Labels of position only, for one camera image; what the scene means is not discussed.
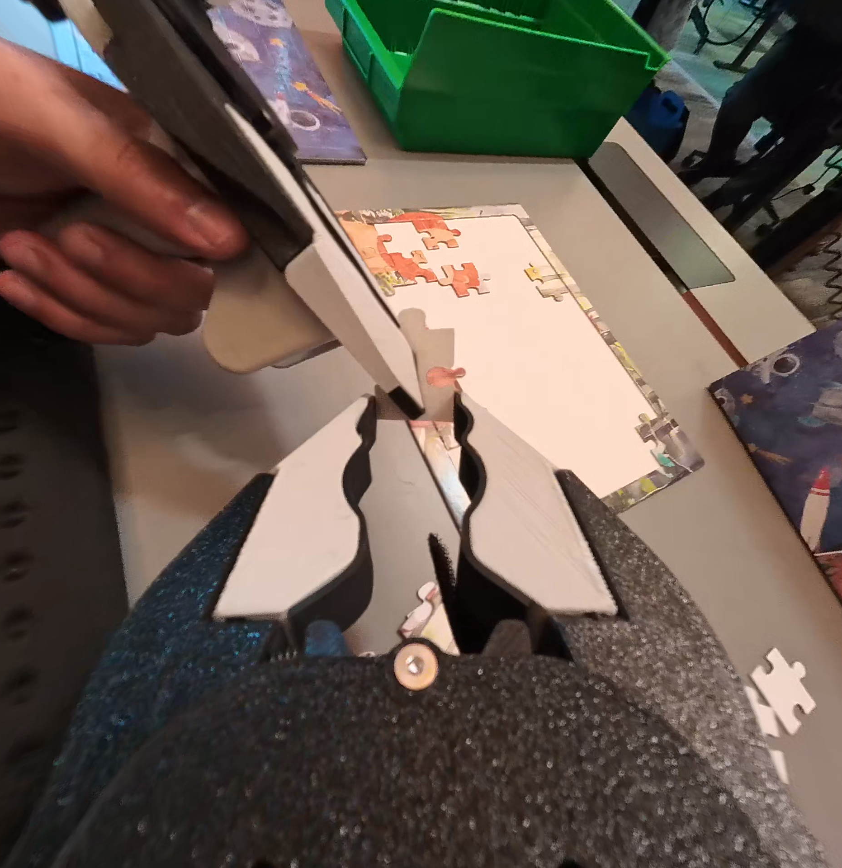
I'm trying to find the red curl-print puzzle piece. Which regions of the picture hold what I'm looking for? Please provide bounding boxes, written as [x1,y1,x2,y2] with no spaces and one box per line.
[387,250,439,284]

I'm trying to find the brown puzzle piece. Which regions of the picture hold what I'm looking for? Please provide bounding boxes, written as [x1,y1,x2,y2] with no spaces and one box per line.
[411,365,468,448]

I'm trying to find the person's left hand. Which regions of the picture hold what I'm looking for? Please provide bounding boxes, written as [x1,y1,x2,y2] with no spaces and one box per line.
[0,34,250,347]

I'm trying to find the cardboard puzzle frame tray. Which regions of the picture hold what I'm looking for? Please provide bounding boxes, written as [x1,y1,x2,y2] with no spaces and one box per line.
[333,203,705,513]

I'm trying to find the red and white puzzle piece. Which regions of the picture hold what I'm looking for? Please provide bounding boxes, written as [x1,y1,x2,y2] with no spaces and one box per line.
[440,263,493,298]

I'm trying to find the dark desk inset panel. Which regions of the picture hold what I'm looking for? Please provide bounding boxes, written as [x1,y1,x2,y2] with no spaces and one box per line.
[587,142,736,292]

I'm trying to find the orange corner puzzle piece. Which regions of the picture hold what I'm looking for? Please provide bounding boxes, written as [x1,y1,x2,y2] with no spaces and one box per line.
[340,213,384,262]

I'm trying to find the green plastic bin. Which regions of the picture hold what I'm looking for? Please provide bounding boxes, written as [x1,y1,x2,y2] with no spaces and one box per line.
[325,0,672,160]

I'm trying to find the white-backed grey corner puzzle piece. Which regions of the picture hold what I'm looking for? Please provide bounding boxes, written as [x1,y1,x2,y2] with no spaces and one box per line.
[633,412,681,457]

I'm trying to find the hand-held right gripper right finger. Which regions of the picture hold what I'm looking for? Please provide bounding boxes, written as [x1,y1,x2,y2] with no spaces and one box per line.
[452,392,619,644]

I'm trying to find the yellow and grey puzzle piece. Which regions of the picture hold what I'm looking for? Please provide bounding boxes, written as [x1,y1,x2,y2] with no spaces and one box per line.
[524,263,572,302]

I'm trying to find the black dimpled chair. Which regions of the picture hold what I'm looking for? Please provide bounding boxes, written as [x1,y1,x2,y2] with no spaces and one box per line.
[0,298,130,868]

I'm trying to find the printed puzzle box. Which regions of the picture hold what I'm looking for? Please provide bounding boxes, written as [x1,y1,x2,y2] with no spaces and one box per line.
[708,312,842,625]

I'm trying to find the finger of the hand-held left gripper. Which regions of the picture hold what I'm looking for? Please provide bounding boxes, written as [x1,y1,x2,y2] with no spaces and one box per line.
[284,236,427,418]
[301,171,423,384]

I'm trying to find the blue basket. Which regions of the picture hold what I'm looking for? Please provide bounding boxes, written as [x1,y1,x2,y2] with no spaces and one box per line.
[628,85,690,143]

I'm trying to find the finished space puzzle board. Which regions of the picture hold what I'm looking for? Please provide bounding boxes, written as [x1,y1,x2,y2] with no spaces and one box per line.
[207,0,368,165]

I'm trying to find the pile of puzzle pieces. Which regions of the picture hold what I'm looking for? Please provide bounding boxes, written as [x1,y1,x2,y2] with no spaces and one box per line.
[397,582,818,784]

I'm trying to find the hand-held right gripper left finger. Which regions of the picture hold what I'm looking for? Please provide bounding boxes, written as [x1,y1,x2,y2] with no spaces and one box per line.
[213,395,379,644]

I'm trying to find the black coiled cable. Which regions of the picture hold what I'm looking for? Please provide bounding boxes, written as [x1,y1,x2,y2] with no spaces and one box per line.
[820,227,842,323]

